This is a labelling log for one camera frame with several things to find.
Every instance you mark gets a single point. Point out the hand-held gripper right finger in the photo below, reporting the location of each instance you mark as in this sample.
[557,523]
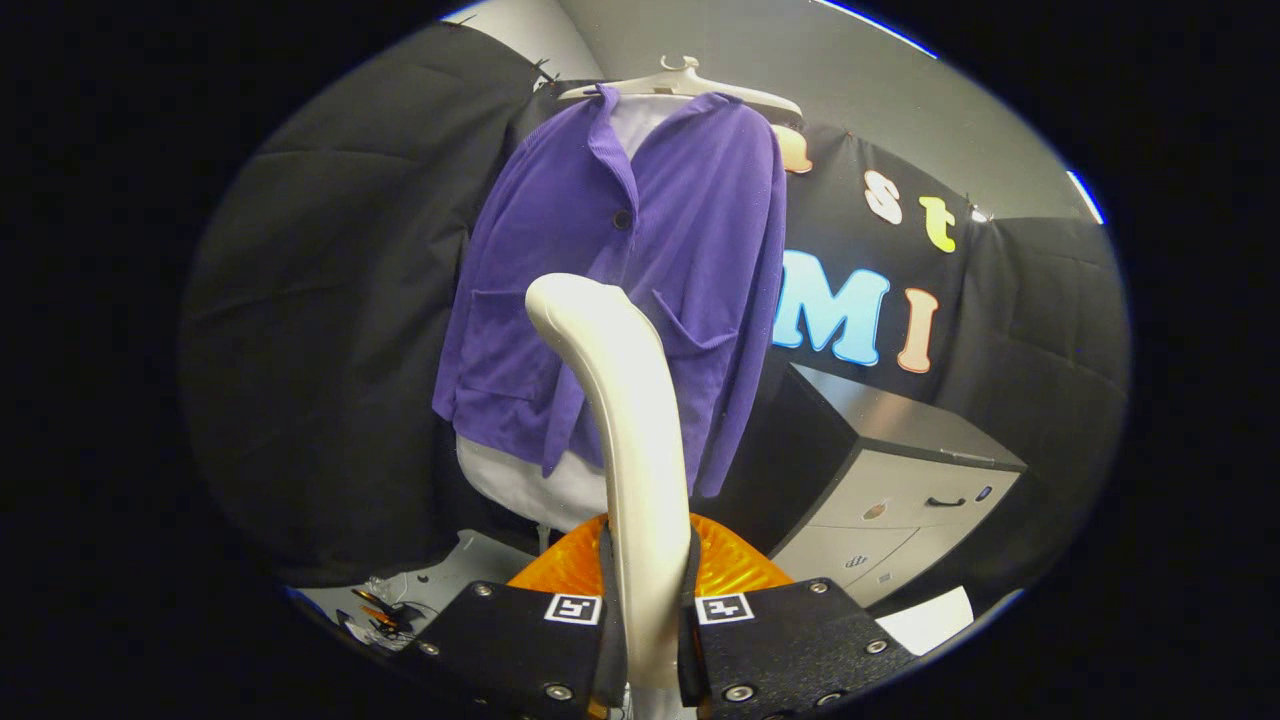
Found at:
[790,650]

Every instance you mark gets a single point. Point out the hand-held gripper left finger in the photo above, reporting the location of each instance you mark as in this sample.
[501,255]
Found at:
[520,650]

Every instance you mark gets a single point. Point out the purple jacket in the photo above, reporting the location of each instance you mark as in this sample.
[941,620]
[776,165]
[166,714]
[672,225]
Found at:
[700,250]

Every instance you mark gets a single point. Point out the white clothes hanger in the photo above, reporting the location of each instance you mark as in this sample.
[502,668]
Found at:
[690,82]

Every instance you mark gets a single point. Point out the white paper sheet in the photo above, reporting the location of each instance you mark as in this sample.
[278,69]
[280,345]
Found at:
[930,620]

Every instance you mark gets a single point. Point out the grey drawer cabinet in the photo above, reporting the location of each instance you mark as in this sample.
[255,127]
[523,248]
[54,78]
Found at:
[900,480]

